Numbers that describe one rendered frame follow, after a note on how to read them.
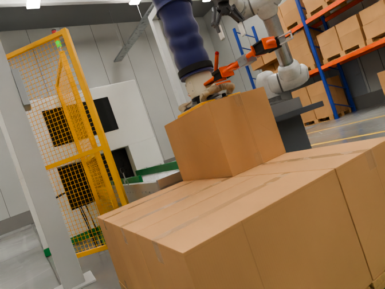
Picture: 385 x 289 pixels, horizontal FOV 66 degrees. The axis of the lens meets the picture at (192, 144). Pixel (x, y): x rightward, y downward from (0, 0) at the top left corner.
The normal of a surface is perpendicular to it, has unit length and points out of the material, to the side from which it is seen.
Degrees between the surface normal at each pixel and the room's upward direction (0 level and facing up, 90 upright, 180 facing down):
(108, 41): 90
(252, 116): 90
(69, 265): 90
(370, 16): 90
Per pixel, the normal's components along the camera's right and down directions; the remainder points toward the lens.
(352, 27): -0.81, 0.29
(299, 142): 0.19, -0.05
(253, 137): 0.45, -0.14
